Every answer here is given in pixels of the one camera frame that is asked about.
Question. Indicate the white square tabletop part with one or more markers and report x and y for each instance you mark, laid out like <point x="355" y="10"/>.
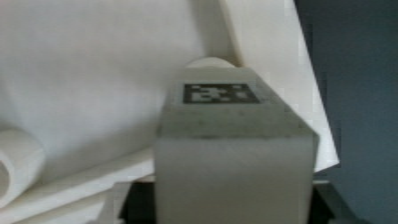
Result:
<point x="90" y="54"/>

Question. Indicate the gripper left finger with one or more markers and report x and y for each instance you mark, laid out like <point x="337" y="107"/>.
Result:
<point x="127" y="208"/>

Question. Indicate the white leg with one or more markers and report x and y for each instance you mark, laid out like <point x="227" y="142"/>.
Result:
<point x="234" y="151"/>

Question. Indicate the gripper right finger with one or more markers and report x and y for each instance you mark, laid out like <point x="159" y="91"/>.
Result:
<point x="328" y="208"/>

